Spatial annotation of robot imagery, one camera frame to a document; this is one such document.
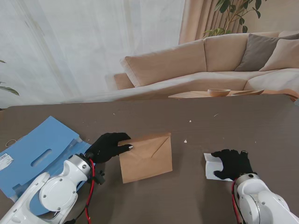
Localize flat wooden plate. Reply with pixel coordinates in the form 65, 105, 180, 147
233, 90, 265, 96

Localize wooden bowl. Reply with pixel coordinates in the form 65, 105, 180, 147
207, 89, 231, 98

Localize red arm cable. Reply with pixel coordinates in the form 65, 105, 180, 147
231, 181, 242, 224
84, 158, 96, 224

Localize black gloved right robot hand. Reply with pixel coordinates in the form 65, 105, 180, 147
211, 149, 257, 182

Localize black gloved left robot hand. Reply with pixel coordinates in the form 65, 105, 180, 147
84, 132, 135, 164

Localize beige pleated curtain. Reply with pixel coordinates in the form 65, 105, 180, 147
178, 0, 246, 45

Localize wooden coffee table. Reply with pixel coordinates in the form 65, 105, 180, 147
168, 90, 266, 98

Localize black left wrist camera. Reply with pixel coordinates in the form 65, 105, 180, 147
92, 167, 105, 186

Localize red left arm cable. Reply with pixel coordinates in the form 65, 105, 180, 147
84, 158, 96, 224

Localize brown kraft paper envelope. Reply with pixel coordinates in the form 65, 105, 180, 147
118, 132, 173, 184

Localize beige sofa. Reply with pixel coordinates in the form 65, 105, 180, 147
114, 30, 299, 98

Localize white lined letter paper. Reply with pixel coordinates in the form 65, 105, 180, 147
203, 153, 234, 182

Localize grey cushion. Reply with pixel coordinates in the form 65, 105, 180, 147
235, 33, 299, 72

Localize tall green leafy plant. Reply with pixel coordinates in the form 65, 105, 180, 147
202, 0, 262, 39

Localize white sheer curtain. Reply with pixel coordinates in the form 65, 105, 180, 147
0, 0, 186, 110

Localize blue plastic file folder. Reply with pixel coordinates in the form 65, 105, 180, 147
0, 116, 93, 217

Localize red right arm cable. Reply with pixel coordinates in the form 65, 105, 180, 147
231, 181, 242, 224

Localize beige cushion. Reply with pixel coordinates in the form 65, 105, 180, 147
259, 38, 299, 72

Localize dark green plant leaves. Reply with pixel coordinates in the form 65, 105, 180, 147
0, 59, 20, 96

